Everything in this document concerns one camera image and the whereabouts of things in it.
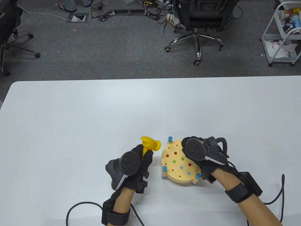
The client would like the person's left hand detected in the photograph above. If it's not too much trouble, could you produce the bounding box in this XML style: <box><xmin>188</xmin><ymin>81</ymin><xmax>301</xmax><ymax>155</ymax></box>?
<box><xmin>105</xmin><ymin>144</ymin><xmax>154</xmax><ymax>194</ymax></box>

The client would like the black wrist camera strap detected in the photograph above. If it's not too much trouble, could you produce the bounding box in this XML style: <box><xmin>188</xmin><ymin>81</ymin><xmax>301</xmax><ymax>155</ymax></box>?
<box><xmin>102</xmin><ymin>199</ymin><xmax>130</xmax><ymax>226</ymax></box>
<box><xmin>225</xmin><ymin>172</ymin><xmax>263</xmax><ymax>203</ymax></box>

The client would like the black office chair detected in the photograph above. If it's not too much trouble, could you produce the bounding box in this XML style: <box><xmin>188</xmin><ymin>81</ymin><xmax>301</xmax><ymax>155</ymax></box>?
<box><xmin>164</xmin><ymin>0</ymin><xmax>242</xmax><ymax>67</ymax></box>
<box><xmin>0</xmin><ymin>0</ymin><xmax>41</xmax><ymax>76</ymax></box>

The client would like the black grey hand controller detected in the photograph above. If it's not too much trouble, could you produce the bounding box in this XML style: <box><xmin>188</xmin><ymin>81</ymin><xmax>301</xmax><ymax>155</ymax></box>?
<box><xmin>105</xmin><ymin>151</ymin><xmax>141</xmax><ymax>190</ymax></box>
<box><xmin>184</xmin><ymin>137</ymin><xmax>230</xmax><ymax>165</ymax></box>

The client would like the black cable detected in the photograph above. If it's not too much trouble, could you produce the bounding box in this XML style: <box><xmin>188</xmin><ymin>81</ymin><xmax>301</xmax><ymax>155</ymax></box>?
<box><xmin>263</xmin><ymin>174</ymin><xmax>285</xmax><ymax>223</ymax></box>
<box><xmin>66</xmin><ymin>201</ymin><xmax>145</xmax><ymax>226</ymax></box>

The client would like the floor outlet box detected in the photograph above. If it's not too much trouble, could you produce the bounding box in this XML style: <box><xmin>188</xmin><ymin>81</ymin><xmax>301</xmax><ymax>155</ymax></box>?
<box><xmin>67</xmin><ymin>13</ymin><xmax>89</xmax><ymax>23</ymax></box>

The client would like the person's right forearm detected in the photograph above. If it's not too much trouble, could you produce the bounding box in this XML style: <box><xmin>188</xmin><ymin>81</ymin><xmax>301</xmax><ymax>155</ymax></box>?
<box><xmin>212</xmin><ymin>168</ymin><xmax>284</xmax><ymax>226</ymax></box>

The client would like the grey desk base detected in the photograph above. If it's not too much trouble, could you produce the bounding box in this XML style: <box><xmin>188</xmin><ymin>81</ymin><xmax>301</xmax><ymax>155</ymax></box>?
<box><xmin>91</xmin><ymin>3</ymin><xmax>146</xmax><ymax>22</ymax></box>

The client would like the person's left forearm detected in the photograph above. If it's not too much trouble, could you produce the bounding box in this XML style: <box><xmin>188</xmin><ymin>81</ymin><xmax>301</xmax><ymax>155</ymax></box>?
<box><xmin>111</xmin><ymin>187</ymin><xmax>135</xmax><ymax>226</ymax></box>

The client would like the light blue bottle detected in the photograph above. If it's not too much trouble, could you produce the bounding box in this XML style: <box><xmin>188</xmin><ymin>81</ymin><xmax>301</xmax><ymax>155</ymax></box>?
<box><xmin>291</xmin><ymin>13</ymin><xmax>301</xmax><ymax>28</ymax></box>

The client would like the person's right hand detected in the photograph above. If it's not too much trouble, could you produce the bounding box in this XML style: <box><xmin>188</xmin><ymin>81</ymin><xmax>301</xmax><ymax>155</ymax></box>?
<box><xmin>181</xmin><ymin>136</ymin><xmax>239</xmax><ymax>184</ymax></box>

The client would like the white crumpled cloth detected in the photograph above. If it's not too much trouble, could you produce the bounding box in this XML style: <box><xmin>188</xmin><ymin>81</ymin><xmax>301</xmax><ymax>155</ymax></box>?
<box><xmin>265</xmin><ymin>40</ymin><xmax>297</xmax><ymax>59</ymax></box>

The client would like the white utility cart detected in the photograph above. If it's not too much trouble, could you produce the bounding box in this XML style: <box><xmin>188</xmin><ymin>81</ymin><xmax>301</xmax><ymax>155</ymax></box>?
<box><xmin>261</xmin><ymin>2</ymin><xmax>301</xmax><ymax>67</ymax></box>

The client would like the yellow round tap bench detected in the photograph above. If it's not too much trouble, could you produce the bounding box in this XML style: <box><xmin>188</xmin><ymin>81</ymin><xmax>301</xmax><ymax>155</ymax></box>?
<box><xmin>161</xmin><ymin>136</ymin><xmax>202</xmax><ymax>185</ymax></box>

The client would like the yellow toy hammer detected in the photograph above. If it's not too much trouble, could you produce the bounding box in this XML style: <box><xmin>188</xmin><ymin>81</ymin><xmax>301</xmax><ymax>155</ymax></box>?
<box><xmin>141</xmin><ymin>136</ymin><xmax>161</xmax><ymax>158</ymax></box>

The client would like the orange plush toy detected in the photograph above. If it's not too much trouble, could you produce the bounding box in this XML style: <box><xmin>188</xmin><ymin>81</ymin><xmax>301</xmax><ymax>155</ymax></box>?
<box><xmin>281</xmin><ymin>9</ymin><xmax>295</xmax><ymax>20</ymax></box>

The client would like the tangle of black cables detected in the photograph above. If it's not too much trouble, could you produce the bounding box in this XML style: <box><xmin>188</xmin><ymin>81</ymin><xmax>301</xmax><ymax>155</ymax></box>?
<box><xmin>135</xmin><ymin>0</ymin><xmax>181</xmax><ymax>33</ymax></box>

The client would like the white floor cable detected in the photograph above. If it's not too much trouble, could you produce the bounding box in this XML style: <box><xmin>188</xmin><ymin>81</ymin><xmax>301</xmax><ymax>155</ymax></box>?
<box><xmin>17</xmin><ymin>4</ymin><xmax>71</xmax><ymax>22</ymax></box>

